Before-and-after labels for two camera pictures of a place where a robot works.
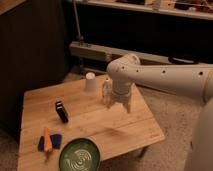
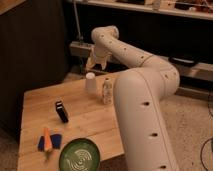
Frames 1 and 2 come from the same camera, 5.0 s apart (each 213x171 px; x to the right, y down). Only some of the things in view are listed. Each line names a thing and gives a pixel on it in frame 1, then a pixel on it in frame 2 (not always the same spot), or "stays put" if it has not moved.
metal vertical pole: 78,22 stays put
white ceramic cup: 91,83 stays put
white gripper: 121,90 → 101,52
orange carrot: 48,145 stays put
